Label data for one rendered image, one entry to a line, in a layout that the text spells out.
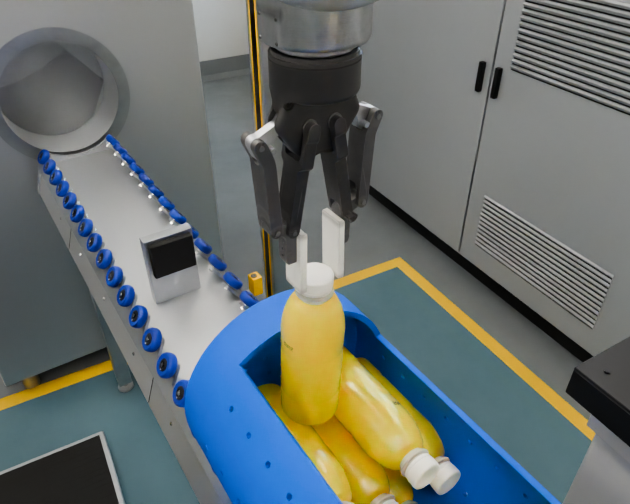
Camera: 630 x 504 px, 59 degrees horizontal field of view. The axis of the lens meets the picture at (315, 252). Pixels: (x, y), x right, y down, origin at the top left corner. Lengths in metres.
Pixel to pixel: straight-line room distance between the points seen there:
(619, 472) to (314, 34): 0.83
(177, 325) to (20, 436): 1.28
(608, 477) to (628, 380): 0.18
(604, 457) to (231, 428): 0.62
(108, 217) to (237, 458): 0.99
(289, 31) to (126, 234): 1.08
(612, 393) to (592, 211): 1.35
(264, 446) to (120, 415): 1.67
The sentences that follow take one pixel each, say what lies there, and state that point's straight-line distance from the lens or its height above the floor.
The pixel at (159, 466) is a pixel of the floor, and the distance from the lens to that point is 2.10.
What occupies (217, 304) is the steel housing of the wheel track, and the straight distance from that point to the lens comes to 1.19.
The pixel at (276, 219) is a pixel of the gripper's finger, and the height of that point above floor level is 1.43.
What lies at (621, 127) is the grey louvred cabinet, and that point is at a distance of 2.09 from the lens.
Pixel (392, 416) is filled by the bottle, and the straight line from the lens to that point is 0.70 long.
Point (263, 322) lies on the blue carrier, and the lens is 0.69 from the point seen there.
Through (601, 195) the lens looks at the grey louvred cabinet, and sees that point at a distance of 2.19.
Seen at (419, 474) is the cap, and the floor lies 1.13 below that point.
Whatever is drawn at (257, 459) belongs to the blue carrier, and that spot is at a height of 1.17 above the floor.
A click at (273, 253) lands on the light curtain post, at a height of 0.84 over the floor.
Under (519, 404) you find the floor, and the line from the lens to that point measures 2.32.
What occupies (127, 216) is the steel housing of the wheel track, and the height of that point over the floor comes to 0.93.
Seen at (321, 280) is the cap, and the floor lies 1.34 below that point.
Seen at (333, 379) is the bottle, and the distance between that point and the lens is 0.65.
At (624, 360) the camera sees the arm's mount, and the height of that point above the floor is 1.06.
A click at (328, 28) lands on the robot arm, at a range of 0.42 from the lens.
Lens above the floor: 1.70
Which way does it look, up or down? 36 degrees down
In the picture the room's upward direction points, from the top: straight up
